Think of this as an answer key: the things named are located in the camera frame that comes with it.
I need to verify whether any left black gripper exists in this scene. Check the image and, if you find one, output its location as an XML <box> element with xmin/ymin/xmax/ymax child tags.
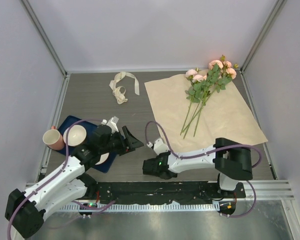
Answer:
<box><xmin>99</xmin><ymin>125</ymin><xmax>143</xmax><ymax>156</ymax></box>

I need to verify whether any kraft wrapping paper sheet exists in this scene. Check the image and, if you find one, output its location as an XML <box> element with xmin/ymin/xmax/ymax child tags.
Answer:
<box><xmin>144</xmin><ymin>74</ymin><xmax>268</xmax><ymax>153</ymax></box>

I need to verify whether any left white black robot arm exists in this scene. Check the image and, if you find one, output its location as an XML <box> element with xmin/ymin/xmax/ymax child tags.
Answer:
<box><xmin>5</xmin><ymin>125</ymin><xmax>144</xmax><ymax>239</ymax></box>

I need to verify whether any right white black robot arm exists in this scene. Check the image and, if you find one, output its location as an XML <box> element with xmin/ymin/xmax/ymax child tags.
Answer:
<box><xmin>142</xmin><ymin>138</ymin><xmax>253</xmax><ymax>198</ymax></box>

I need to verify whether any white bowl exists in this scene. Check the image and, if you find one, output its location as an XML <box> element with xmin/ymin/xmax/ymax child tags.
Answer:
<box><xmin>96</xmin><ymin>153</ymin><xmax>109</xmax><ymax>165</ymax></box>

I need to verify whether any cream ribbon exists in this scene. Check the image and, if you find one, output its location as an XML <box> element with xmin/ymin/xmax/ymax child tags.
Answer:
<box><xmin>109</xmin><ymin>71</ymin><xmax>140</xmax><ymax>105</ymax></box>

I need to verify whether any brown rimmed cream bowl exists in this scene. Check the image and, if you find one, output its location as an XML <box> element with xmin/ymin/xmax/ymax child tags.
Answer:
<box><xmin>63</xmin><ymin>124</ymin><xmax>87</xmax><ymax>147</ymax></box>

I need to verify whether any pink cup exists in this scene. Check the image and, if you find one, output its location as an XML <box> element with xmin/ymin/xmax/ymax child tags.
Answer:
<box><xmin>42</xmin><ymin>126</ymin><xmax>65</xmax><ymax>151</ymax></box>

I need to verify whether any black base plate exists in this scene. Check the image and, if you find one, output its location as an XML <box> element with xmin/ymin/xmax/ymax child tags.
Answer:
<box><xmin>67</xmin><ymin>181</ymin><xmax>247</xmax><ymax>205</ymax></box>

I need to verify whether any slotted white cable duct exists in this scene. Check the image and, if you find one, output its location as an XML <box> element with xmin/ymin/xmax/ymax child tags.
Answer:
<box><xmin>62</xmin><ymin>202</ymin><xmax>221</xmax><ymax>213</ymax></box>

